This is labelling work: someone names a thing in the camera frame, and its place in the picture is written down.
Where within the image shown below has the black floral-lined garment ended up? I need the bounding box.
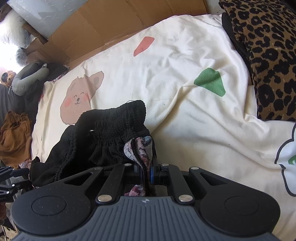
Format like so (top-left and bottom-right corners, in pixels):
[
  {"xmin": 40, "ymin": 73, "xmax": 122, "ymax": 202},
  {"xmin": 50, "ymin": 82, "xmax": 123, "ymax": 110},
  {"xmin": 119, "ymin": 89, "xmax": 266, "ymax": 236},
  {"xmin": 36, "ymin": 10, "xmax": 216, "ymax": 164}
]
[{"xmin": 30, "ymin": 100, "xmax": 156, "ymax": 196}]

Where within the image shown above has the brown garment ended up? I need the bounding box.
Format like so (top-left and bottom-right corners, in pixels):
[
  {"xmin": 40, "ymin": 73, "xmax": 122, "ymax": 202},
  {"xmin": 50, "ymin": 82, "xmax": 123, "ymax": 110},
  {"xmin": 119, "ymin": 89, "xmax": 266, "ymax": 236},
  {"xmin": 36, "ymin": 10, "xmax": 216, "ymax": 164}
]
[{"xmin": 1, "ymin": 111, "xmax": 32, "ymax": 169}]

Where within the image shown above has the dark grey pillow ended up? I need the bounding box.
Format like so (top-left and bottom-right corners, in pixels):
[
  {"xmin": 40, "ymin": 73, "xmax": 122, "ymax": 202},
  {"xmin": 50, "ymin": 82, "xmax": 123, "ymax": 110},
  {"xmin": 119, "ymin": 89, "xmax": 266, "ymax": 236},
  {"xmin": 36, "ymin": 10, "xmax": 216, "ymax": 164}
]
[{"xmin": 0, "ymin": 84, "xmax": 25, "ymax": 126}]

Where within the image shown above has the teddy bear with cap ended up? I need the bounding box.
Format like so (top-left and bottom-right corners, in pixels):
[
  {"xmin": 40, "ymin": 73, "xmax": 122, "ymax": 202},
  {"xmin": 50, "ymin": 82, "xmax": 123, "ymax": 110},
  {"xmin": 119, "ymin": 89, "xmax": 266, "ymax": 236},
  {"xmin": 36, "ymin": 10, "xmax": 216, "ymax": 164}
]
[{"xmin": 1, "ymin": 71, "xmax": 16, "ymax": 87}]

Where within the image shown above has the cream cartoon bed sheet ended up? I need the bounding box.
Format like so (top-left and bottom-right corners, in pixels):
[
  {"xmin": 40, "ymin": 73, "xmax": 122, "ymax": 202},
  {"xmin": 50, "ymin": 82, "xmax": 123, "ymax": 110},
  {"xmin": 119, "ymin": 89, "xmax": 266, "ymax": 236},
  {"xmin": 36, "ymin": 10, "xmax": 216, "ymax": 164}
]
[{"xmin": 32, "ymin": 15, "xmax": 295, "ymax": 240}]

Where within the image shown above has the brown cardboard sheet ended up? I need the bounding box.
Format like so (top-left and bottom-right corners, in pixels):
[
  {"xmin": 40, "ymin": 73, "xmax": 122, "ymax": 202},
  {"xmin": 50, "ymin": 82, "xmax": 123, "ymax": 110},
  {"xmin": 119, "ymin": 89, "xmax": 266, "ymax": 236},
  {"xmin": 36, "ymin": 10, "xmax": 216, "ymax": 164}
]
[{"xmin": 28, "ymin": 0, "xmax": 208, "ymax": 69}]

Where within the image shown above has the clear plastic bag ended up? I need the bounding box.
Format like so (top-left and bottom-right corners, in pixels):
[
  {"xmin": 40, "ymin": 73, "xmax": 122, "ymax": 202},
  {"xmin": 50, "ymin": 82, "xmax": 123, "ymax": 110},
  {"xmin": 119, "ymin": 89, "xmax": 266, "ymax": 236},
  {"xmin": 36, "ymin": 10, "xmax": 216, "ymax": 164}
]
[{"xmin": 1, "ymin": 1, "xmax": 86, "ymax": 48}]

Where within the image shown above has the leopard print cushion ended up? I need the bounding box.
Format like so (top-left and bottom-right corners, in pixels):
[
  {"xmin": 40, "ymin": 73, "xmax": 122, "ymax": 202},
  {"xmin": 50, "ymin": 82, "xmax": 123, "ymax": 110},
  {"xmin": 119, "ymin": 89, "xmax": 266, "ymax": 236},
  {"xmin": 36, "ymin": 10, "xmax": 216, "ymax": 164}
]
[{"xmin": 219, "ymin": 1, "xmax": 295, "ymax": 121}]

